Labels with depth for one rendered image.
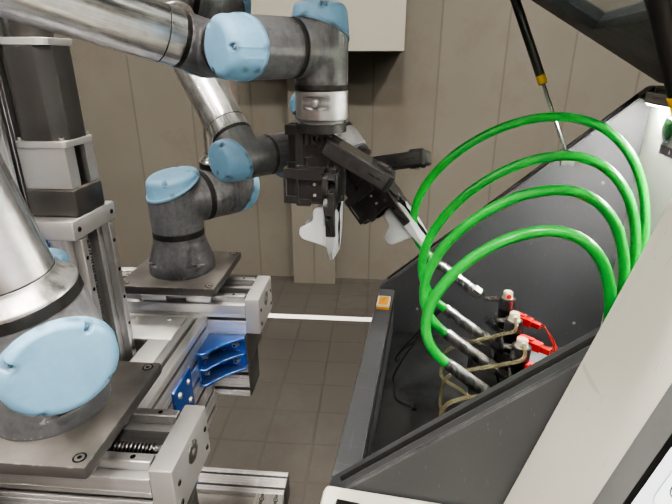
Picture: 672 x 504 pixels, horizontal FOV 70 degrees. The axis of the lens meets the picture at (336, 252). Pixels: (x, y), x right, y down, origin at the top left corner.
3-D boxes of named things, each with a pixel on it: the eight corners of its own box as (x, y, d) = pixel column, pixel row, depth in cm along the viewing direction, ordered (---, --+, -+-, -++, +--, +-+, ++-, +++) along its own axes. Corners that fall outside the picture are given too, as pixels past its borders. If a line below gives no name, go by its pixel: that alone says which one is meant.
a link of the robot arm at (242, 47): (193, 80, 63) (264, 79, 70) (235, 83, 55) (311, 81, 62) (186, 14, 60) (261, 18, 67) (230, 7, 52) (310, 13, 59)
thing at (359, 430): (377, 341, 131) (379, 288, 125) (393, 342, 130) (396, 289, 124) (331, 554, 74) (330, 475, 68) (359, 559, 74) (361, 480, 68)
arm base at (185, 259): (138, 279, 109) (131, 238, 105) (165, 254, 123) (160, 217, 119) (203, 281, 108) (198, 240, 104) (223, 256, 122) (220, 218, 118)
